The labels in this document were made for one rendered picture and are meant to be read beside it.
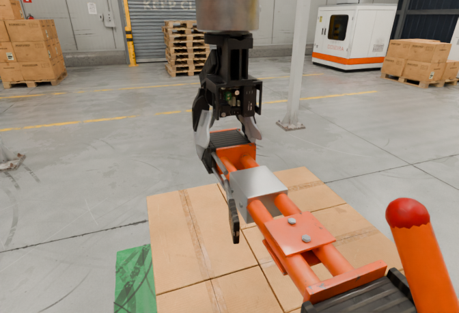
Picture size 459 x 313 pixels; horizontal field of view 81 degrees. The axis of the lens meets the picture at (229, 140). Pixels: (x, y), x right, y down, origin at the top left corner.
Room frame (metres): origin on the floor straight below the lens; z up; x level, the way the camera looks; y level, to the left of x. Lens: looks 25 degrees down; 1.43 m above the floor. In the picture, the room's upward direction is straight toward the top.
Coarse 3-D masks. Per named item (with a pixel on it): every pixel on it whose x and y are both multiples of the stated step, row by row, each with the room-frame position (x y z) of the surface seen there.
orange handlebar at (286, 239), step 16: (224, 160) 0.39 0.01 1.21; (240, 160) 0.41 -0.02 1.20; (256, 208) 0.27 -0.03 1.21; (288, 208) 0.27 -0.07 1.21; (256, 224) 0.25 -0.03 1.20; (272, 224) 0.23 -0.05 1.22; (288, 224) 0.23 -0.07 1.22; (304, 224) 0.23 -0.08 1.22; (320, 224) 0.23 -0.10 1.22; (272, 240) 0.22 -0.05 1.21; (288, 240) 0.21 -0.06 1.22; (304, 240) 0.21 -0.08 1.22; (320, 240) 0.21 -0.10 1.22; (272, 256) 0.21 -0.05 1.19; (288, 256) 0.19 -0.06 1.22; (304, 256) 0.21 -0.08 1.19; (320, 256) 0.20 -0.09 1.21; (336, 256) 0.19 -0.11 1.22; (288, 272) 0.18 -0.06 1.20; (304, 272) 0.17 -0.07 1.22; (336, 272) 0.18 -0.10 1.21; (304, 288) 0.16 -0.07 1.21
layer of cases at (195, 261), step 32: (192, 192) 1.22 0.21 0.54; (224, 192) 1.22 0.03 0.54; (288, 192) 1.22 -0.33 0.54; (320, 192) 1.22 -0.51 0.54; (160, 224) 0.97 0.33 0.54; (192, 224) 0.97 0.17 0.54; (224, 224) 0.97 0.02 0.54; (352, 224) 0.97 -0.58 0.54; (160, 256) 0.78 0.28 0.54; (192, 256) 0.78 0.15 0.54; (224, 256) 0.78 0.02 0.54; (256, 256) 0.78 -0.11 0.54; (352, 256) 0.78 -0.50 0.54; (384, 256) 0.78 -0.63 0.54; (160, 288) 0.64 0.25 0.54; (192, 288) 0.64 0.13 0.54; (224, 288) 0.64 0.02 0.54; (256, 288) 0.64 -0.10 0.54; (288, 288) 0.64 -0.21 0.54
